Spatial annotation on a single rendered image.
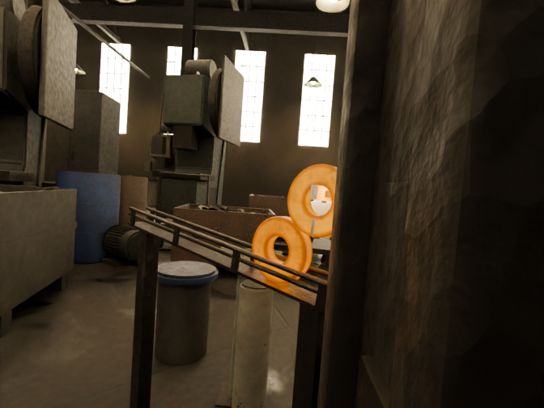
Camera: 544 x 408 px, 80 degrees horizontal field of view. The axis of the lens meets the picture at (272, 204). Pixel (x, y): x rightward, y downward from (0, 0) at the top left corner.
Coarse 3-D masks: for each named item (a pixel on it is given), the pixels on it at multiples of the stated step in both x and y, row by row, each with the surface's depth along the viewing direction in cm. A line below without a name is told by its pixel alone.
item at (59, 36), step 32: (0, 0) 293; (0, 32) 260; (32, 32) 264; (64, 32) 310; (0, 64) 262; (32, 64) 267; (64, 64) 315; (0, 96) 274; (32, 96) 280; (64, 96) 320; (0, 128) 301; (32, 128) 320; (0, 160) 302; (32, 160) 324
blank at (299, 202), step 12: (312, 168) 69; (324, 168) 67; (336, 168) 66; (300, 180) 70; (312, 180) 69; (324, 180) 67; (300, 192) 70; (288, 204) 72; (300, 204) 70; (300, 216) 70; (312, 216) 68; (324, 216) 67; (300, 228) 70; (312, 228) 68; (324, 228) 66
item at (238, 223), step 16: (176, 208) 287; (192, 208) 357; (208, 208) 322; (224, 208) 326; (240, 208) 361; (256, 208) 362; (208, 224) 289; (224, 224) 290; (240, 224) 292; (256, 224) 293; (224, 240) 291; (176, 256) 289; (192, 256) 290
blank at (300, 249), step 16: (272, 224) 75; (288, 224) 72; (256, 240) 78; (272, 240) 77; (288, 240) 72; (304, 240) 70; (272, 256) 77; (288, 256) 72; (304, 256) 70; (304, 272) 72
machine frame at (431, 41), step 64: (384, 0) 28; (448, 0) 11; (512, 0) 9; (384, 64) 28; (448, 64) 10; (512, 64) 9; (384, 128) 27; (448, 128) 10; (512, 128) 9; (384, 192) 26; (448, 192) 10; (512, 192) 9; (384, 256) 25; (448, 256) 10; (512, 256) 9; (384, 320) 24; (448, 320) 10; (512, 320) 9; (320, 384) 33; (384, 384) 22; (448, 384) 10; (512, 384) 9
